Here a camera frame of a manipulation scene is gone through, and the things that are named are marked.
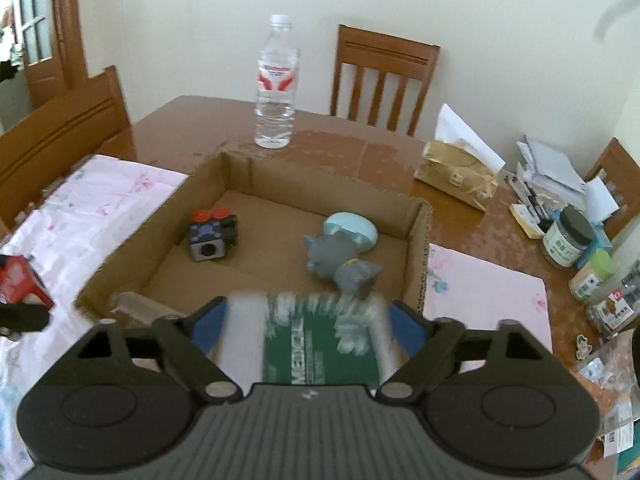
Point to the white plastic bottle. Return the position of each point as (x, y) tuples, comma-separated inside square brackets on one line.
[(310, 345)]

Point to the black fidget cube red buttons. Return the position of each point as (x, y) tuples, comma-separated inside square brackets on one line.
[(210, 237)]

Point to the yellow sticky note pad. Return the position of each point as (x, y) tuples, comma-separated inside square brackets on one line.
[(527, 222)]

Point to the clear plastic bag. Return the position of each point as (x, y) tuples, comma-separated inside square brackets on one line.
[(607, 367)]

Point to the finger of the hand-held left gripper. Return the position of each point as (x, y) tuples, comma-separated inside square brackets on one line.
[(25, 320)]

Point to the stack of white papers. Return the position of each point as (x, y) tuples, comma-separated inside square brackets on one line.
[(550, 165)]

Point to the small jar with black lid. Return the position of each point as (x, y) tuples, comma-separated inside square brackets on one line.
[(567, 237)]

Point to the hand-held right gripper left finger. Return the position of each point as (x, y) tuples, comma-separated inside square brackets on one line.
[(212, 322)]

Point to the small cartoon sticker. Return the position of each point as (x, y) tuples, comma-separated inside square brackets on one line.
[(582, 347)]

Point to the clear water bottle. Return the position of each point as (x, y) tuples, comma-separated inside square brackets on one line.
[(275, 90)]

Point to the cardboard box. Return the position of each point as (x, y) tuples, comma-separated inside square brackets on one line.
[(280, 215)]

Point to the large clear jar black lid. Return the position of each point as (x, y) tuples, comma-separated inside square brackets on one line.
[(617, 305)]

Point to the pink floral cloth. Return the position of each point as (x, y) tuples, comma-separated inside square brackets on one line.
[(75, 205)]

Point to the wooden chair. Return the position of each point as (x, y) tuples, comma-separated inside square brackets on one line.
[(65, 130), (617, 165), (385, 75)]

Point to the light blue round ball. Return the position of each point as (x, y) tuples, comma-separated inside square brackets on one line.
[(352, 227)]

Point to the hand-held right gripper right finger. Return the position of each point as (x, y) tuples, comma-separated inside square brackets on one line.
[(405, 327)]

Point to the small bottle with green lid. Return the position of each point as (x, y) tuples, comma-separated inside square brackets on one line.
[(592, 275)]

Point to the gold tissue pack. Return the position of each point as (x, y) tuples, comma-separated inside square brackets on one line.
[(452, 172)]

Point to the grey toy animal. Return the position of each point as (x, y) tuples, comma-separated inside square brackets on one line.
[(332, 257)]

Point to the wooden door with glass panes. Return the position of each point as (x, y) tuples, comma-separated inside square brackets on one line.
[(45, 25)]

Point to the bundle of pens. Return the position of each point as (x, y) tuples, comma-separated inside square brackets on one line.
[(530, 200)]

